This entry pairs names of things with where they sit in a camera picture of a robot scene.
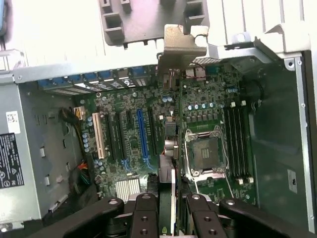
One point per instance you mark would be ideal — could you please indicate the blue expansion slot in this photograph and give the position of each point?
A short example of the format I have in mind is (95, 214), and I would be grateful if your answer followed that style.
(143, 136)

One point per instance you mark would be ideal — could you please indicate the grey parts rack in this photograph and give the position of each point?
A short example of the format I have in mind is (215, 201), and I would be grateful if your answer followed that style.
(148, 24)

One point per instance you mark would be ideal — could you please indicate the green motherboard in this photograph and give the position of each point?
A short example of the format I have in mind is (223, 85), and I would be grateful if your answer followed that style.
(128, 104)

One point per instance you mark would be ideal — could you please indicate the black RAM slot bank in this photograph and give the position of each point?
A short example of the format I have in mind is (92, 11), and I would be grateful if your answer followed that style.
(237, 143)

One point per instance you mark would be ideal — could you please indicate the black open PC case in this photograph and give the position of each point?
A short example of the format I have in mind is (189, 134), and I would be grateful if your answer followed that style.
(272, 124)

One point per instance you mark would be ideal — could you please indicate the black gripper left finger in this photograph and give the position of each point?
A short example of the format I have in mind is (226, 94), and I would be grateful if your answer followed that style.
(144, 218)

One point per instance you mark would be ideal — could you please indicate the grey power supply unit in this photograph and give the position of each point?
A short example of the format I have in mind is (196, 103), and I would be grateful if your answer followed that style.
(49, 148)

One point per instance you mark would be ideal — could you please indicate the short black expansion slot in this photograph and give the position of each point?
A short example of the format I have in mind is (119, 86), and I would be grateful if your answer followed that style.
(129, 117)

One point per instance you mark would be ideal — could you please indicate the white power connector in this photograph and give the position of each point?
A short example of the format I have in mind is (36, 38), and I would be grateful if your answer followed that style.
(79, 113)

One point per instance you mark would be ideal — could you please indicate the CPU socket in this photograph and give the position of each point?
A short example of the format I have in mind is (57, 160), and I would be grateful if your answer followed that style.
(205, 153)

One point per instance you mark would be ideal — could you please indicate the long black expansion slot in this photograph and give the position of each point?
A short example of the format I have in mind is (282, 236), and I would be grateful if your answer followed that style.
(112, 138)
(121, 136)
(152, 131)

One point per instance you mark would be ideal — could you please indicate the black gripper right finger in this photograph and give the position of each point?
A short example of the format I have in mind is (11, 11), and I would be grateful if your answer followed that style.
(205, 218)

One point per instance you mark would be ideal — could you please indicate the silver chipset heat sink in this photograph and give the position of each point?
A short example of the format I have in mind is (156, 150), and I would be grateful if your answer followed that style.
(127, 188)

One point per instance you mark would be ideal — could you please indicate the white expansion slot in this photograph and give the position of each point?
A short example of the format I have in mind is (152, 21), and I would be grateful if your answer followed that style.
(99, 138)

